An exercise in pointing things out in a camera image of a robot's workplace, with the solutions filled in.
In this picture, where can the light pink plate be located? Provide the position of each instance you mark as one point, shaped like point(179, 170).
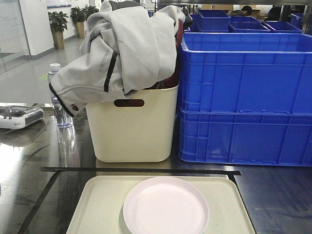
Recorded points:
point(165, 205)

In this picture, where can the beige serving tray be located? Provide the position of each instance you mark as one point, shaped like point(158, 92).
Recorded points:
point(99, 210)

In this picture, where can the cream plastic basket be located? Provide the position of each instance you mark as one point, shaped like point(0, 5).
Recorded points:
point(134, 130)

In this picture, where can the large blue lower crate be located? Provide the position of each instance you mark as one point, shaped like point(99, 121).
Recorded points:
point(274, 139)

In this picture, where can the large blue crate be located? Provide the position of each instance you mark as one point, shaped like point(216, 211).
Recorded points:
point(274, 139)
point(246, 72)

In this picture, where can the grey jacket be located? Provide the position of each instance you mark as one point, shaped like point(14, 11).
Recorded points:
point(125, 51)

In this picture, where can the clear water bottle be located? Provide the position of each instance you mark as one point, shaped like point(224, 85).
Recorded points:
point(63, 120)

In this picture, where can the blue bins in background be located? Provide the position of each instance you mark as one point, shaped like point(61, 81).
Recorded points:
point(210, 21)

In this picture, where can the large blue upper crate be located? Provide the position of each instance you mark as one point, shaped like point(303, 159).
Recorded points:
point(246, 72)

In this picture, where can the stainless steel cart table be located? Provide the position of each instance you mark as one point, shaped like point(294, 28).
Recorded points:
point(43, 171)

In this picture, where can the plant in gold pot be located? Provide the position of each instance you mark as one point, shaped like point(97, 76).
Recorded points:
point(78, 18)
point(58, 23)

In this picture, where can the seated person in background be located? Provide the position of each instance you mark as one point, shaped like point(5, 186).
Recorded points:
point(245, 11)

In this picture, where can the white grey remote controller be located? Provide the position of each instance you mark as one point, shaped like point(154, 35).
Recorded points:
point(18, 117)

